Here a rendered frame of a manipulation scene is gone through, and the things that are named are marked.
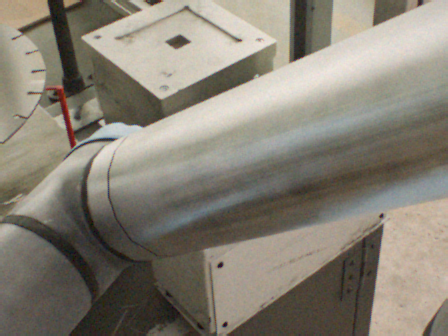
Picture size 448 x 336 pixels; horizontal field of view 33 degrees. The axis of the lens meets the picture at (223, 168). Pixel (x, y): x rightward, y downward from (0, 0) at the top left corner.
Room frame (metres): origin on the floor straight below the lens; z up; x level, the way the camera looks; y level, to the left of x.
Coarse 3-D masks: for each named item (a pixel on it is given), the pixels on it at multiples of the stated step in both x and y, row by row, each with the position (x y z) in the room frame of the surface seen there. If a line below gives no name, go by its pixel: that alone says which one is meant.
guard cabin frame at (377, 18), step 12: (108, 0) 1.19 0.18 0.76; (120, 0) 1.16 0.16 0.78; (132, 0) 1.13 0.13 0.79; (144, 0) 1.13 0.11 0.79; (156, 0) 1.08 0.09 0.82; (384, 0) 0.70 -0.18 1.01; (396, 0) 0.69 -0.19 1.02; (408, 0) 0.68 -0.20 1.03; (420, 0) 0.70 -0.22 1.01; (432, 0) 0.70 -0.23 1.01; (120, 12) 1.16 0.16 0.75; (132, 12) 1.13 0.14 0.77; (384, 12) 0.70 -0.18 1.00; (396, 12) 0.69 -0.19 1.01; (372, 24) 0.71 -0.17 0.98
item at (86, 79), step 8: (80, 72) 0.96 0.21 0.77; (88, 72) 0.98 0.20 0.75; (64, 80) 0.94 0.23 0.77; (72, 80) 0.94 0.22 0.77; (80, 80) 0.94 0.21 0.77; (88, 80) 0.96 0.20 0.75; (64, 88) 0.94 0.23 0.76; (72, 88) 0.94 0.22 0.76; (80, 88) 0.94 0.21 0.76; (48, 96) 0.93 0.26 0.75; (56, 96) 0.93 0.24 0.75
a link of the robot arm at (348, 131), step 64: (320, 64) 0.26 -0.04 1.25; (384, 64) 0.23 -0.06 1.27; (128, 128) 0.38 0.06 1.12; (192, 128) 0.28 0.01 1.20; (256, 128) 0.25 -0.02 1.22; (320, 128) 0.23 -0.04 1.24; (384, 128) 0.21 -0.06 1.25; (64, 192) 0.32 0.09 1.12; (128, 192) 0.29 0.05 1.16; (192, 192) 0.26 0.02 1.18; (256, 192) 0.24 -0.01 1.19; (320, 192) 0.22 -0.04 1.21; (384, 192) 0.21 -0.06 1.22; (128, 256) 0.29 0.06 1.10
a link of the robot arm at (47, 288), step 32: (0, 224) 0.31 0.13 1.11; (0, 256) 0.28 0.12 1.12; (32, 256) 0.28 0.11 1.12; (64, 256) 0.29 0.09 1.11; (0, 288) 0.26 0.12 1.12; (32, 288) 0.26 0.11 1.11; (64, 288) 0.27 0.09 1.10; (0, 320) 0.24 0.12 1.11; (32, 320) 0.25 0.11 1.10; (64, 320) 0.26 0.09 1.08
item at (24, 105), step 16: (0, 32) 0.79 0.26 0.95; (16, 32) 0.79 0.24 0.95; (0, 48) 0.76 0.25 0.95; (16, 48) 0.75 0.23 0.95; (32, 48) 0.75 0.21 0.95; (0, 64) 0.72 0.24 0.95; (16, 64) 0.72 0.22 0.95; (32, 64) 0.72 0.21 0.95; (0, 80) 0.69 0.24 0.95; (16, 80) 0.69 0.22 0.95; (0, 96) 0.66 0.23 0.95; (16, 96) 0.66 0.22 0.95; (32, 96) 0.66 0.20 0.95; (0, 112) 0.63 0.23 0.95; (16, 112) 0.63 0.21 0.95; (32, 112) 0.63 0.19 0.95; (0, 128) 0.61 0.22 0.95; (16, 128) 0.61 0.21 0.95
